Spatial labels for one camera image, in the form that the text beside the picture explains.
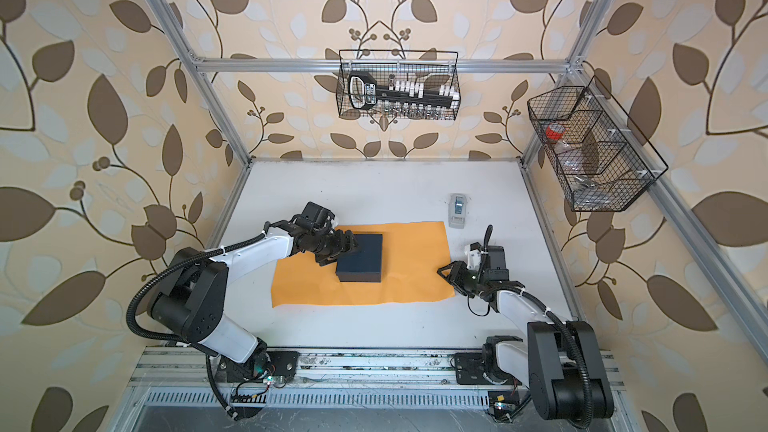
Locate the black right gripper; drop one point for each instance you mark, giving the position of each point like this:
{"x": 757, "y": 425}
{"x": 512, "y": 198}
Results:
{"x": 455, "y": 276}

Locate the red capped clear bottle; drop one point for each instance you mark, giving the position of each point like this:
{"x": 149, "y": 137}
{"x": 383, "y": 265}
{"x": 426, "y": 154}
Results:
{"x": 569, "y": 157}

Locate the black wire basket wall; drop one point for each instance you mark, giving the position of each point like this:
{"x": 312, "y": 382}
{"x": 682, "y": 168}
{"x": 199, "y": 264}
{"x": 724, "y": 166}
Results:
{"x": 614, "y": 159}
{"x": 434, "y": 67}

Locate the black wire basket back wall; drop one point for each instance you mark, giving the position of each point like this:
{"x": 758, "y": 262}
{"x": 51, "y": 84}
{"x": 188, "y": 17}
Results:
{"x": 434, "y": 67}

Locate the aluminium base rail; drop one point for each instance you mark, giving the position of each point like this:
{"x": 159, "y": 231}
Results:
{"x": 367, "y": 368}

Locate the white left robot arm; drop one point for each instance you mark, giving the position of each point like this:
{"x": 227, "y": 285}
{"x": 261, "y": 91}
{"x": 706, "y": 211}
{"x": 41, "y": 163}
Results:
{"x": 190, "y": 300}

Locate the dark navy gift box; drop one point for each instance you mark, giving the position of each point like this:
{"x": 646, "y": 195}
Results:
{"x": 365, "y": 263}

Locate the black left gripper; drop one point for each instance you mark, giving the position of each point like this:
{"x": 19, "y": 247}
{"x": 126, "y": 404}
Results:
{"x": 342, "y": 247}

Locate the orange wrapping paper sheet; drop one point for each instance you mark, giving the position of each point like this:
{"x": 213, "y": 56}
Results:
{"x": 412, "y": 254}

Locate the aluminium frame post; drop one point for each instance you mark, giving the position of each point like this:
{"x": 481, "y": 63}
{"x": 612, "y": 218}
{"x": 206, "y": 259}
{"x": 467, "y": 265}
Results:
{"x": 189, "y": 61}

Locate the grey tape dispenser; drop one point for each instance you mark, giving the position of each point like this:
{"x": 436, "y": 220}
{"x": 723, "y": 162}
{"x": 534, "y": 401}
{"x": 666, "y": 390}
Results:
{"x": 457, "y": 213}

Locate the black wire basket right wall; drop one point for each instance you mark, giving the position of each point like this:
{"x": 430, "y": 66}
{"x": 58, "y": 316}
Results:
{"x": 614, "y": 159}

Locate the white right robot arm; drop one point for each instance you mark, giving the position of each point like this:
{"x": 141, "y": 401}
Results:
{"x": 559, "y": 362}

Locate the black white tool in basket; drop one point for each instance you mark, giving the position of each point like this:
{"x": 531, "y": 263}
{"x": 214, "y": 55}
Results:
{"x": 365, "y": 93}

